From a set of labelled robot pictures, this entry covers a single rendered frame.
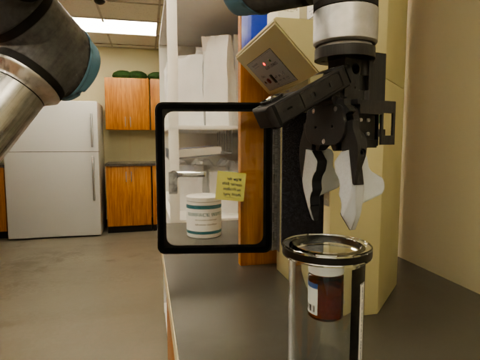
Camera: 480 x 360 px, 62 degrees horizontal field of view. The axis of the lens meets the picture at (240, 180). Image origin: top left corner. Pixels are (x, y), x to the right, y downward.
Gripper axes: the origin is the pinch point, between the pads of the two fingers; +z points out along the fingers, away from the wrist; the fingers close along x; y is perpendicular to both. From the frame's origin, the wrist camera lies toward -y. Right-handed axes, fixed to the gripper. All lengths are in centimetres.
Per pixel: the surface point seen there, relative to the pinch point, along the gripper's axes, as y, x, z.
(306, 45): 13.5, 22.5, -26.5
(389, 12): 30.3, 18.8, -33.6
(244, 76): 21, 59, -27
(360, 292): 1.3, -4.4, 8.4
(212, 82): 50, 146, -38
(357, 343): 1.1, -4.4, 14.6
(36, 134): -21, 536, -20
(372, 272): 27.9, 19.0, 17.1
